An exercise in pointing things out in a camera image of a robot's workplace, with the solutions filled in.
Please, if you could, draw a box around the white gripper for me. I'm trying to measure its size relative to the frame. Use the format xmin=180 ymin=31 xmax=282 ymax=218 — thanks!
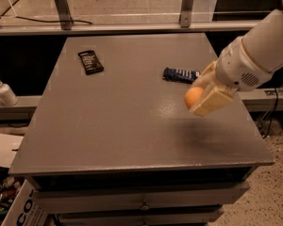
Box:
xmin=189 ymin=37 xmax=272 ymax=117

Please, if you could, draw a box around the orange fruit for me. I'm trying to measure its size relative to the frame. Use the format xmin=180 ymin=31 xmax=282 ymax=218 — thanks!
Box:
xmin=184 ymin=87 xmax=204 ymax=109

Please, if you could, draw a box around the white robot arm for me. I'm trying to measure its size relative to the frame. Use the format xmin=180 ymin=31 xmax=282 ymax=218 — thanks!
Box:
xmin=185 ymin=0 xmax=283 ymax=116

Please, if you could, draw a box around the blue rxbar blueberry bar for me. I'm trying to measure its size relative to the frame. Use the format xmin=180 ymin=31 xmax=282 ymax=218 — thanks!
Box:
xmin=162 ymin=68 xmax=200 ymax=84

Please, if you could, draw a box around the black rxbar chocolate bar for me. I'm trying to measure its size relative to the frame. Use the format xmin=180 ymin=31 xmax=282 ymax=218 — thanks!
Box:
xmin=78 ymin=50 xmax=104 ymax=75

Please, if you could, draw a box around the grey drawer cabinet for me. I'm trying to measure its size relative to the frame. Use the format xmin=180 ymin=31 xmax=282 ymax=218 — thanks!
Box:
xmin=10 ymin=34 xmax=274 ymax=226

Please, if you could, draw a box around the white pump lotion bottle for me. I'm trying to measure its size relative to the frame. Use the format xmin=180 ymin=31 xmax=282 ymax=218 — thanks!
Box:
xmin=0 ymin=80 xmax=18 ymax=106

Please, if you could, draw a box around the white cardboard box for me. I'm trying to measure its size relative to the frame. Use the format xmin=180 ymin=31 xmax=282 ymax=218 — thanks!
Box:
xmin=1 ymin=181 xmax=48 ymax=226

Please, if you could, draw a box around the black cable right side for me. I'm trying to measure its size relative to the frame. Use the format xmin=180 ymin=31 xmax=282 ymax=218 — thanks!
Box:
xmin=261 ymin=87 xmax=280 ymax=139

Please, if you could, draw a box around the black floor cable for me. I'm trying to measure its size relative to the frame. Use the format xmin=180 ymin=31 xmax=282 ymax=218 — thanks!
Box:
xmin=15 ymin=15 xmax=93 ymax=25

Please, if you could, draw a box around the metal guard rail frame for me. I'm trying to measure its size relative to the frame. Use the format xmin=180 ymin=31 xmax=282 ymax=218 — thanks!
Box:
xmin=0 ymin=0 xmax=283 ymax=36

